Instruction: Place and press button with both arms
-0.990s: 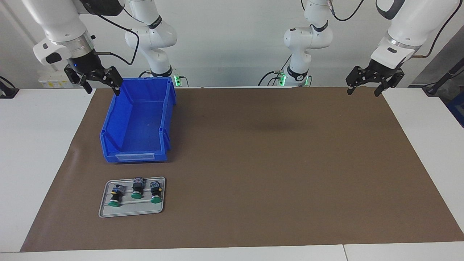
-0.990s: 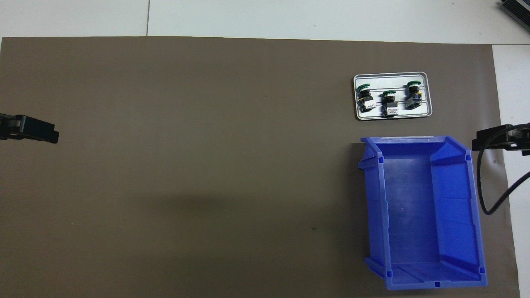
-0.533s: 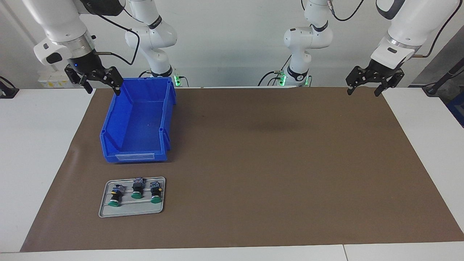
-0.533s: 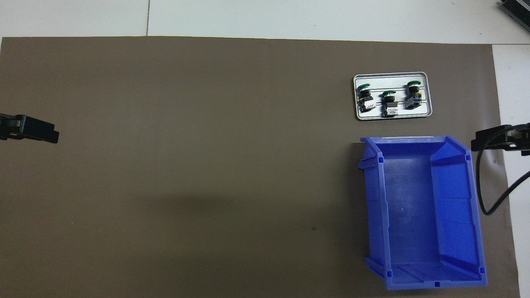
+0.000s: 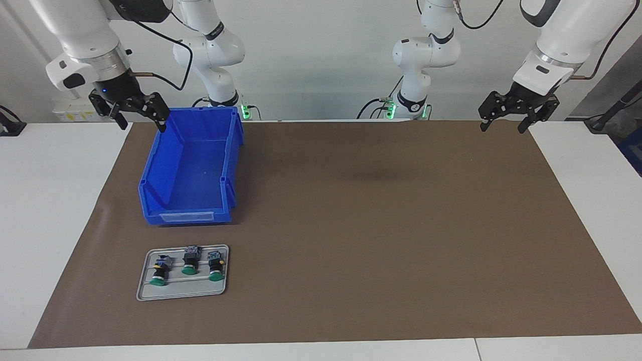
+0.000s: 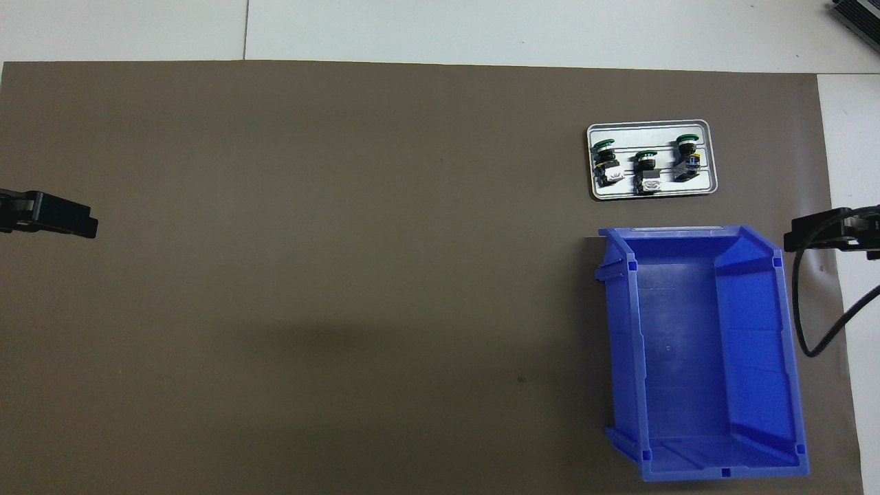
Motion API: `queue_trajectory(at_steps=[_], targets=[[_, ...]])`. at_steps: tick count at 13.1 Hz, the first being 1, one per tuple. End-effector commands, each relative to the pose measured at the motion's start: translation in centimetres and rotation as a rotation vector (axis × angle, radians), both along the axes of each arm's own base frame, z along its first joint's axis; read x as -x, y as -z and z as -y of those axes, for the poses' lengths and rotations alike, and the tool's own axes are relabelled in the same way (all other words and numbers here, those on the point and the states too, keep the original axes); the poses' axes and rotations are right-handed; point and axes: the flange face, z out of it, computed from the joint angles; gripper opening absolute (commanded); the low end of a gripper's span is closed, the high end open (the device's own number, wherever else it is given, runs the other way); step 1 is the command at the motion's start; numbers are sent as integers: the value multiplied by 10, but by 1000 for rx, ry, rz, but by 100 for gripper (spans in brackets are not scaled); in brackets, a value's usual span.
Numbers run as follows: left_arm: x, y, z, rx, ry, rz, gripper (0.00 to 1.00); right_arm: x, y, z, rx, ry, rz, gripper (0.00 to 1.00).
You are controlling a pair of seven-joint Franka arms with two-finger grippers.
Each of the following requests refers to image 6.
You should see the green push button switch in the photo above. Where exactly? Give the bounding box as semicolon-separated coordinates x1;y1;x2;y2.
591;137;624;188
632;150;663;197

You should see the silver metal tray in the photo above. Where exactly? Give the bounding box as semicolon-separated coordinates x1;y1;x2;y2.
586;120;719;201

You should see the brown table mat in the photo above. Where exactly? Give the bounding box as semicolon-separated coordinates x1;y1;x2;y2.
0;60;866;495

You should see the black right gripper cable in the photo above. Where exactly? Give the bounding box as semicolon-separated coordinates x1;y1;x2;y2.
792;210;880;358

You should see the grey ribbed device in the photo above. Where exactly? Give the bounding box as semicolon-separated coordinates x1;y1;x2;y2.
828;0;880;36

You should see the blue plastic storage bin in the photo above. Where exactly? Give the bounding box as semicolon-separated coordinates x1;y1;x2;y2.
595;225;811;482

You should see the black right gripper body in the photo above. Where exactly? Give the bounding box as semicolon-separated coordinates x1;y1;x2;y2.
846;205;880;261

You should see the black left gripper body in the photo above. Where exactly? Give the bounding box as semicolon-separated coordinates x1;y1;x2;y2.
0;189;35;234

